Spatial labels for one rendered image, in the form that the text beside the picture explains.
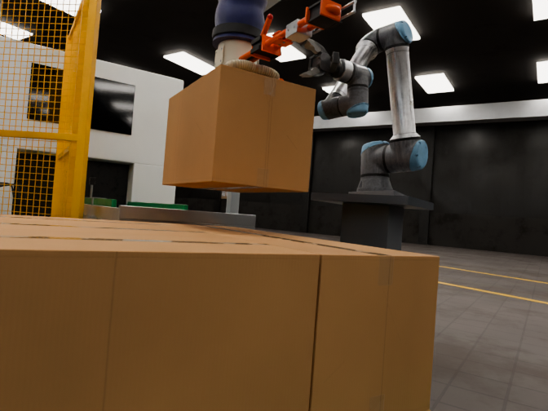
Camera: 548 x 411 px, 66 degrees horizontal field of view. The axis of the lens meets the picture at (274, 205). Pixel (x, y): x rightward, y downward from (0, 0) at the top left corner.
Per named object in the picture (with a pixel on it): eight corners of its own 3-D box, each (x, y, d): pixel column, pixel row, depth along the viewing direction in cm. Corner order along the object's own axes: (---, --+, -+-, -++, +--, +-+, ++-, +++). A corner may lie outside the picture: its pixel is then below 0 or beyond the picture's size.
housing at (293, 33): (284, 37, 141) (285, 24, 141) (300, 43, 144) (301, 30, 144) (295, 31, 135) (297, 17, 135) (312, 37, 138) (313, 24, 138)
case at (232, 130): (161, 184, 192) (169, 98, 193) (240, 192, 212) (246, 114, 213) (211, 181, 140) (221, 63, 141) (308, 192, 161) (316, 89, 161)
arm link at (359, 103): (349, 121, 187) (350, 94, 188) (373, 116, 179) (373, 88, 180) (338, 116, 180) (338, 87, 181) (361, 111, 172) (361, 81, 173)
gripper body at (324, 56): (306, 74, 173) (329, 81, 179) (319, 68, 165) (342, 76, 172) (307, 55, 173) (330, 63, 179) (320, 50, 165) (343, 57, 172)
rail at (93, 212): (61, 222, 384) (63, 201, 384) (68, 222, 387) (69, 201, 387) (113, 250, 188) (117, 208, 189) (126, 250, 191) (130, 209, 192)
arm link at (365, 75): (375, 87, 179) (375, 64, 180) (353, 80, 173) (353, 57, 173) (360, 93, 187) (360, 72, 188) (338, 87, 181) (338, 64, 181)
